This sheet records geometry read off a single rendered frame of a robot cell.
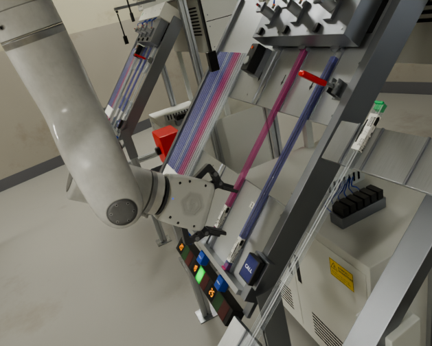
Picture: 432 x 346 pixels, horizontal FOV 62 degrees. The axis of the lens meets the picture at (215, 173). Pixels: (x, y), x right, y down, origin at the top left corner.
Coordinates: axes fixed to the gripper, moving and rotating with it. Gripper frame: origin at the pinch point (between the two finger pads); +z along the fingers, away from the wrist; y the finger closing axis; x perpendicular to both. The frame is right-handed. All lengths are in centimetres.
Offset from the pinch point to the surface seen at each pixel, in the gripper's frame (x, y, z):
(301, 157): 47, 23, 57
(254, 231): -2.2, -2.7, 7.1
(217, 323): 66, -56, 53
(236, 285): -4.8, -14.0, 4.5
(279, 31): 6.1, 43.3, 4.8
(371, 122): -27.9, 20.3, 3.0
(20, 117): 365, 11, -47
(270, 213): -5.3, 2.0, 7.5
